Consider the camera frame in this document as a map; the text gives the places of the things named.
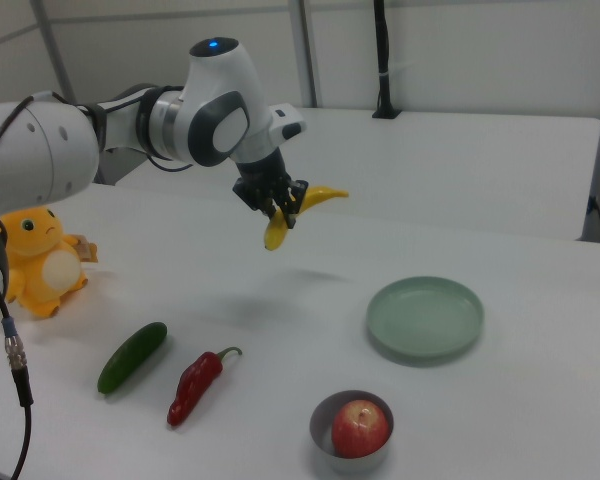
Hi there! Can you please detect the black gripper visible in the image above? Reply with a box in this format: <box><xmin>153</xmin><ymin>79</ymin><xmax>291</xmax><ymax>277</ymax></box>
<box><xmin>232</xmin><ymin>147</ymin><xmax>309</xmax><ymax>230</ymax></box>

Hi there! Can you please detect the yellow banana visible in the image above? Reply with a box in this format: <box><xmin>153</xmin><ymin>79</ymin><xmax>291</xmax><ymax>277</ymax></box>
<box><xmin>263</xmin><ymin>185</ymin><xmax>350</xmax><ymax>252</ymax></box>

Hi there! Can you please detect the pale green plastic plate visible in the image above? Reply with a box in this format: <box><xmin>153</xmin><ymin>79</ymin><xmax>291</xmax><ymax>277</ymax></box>
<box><xmin>365</xmin><ymin>276</ymin><xmax>485</xmax><ymax>365</ymax></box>

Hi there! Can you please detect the white adjacent table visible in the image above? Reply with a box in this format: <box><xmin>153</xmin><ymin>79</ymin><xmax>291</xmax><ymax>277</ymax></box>
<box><xmin>114</xmin><ymin>104</ymin><xmax>600</xmax><ymax>244</ymax></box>

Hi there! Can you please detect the black pole with clamp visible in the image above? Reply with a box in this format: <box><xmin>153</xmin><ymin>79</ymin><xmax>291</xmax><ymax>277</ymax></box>
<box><xmin>371</xmin><ymin>0</ymin><xmax>405</xmax><ymax>120</ymax></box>

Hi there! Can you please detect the red chili pepper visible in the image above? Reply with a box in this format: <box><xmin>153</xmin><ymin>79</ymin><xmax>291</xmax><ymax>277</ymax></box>
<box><xmin>167</xmin><ymin>346</ymin><xmax>244</xmax><ymax>428</ymax></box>

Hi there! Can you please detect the dark green cucumber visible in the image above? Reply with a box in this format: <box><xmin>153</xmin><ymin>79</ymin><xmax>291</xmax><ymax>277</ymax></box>
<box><xmin>97</xmin><ymin>321</ymin><xmax>169</xmax><ymax>396</ymax></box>

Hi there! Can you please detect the small metal bowl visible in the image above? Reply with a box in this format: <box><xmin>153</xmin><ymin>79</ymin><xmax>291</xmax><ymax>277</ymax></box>
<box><xmin>308</xmin><ymin>390</ymin><xmax>395</xmax><ymax>474</ymax></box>

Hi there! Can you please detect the red apple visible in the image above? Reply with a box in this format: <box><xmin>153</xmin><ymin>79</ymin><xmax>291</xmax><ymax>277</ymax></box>
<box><xmin>330</xmin><ymin>398</ymin><xmax>390</xmax><ymax>459</ymax></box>

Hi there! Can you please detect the orange plush toy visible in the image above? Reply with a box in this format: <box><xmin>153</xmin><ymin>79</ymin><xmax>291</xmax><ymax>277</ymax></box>
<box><xmin>0</xmin><ymin>205</ymin><xmax>100</xmax><ymax>320</ymax></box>

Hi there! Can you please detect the black cable with metal connector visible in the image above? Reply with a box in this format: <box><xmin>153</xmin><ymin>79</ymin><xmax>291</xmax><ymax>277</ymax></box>
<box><xmin>0</xmin><ymin>252</ymin><xmax>35</xmax><ymax>480</ymax></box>

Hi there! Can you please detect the thin black wall cable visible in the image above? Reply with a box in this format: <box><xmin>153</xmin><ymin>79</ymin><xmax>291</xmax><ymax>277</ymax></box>
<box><xmin>586</xmin><ymin>194</ymin><xmax>600</xmax><ymax>245</ymax></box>

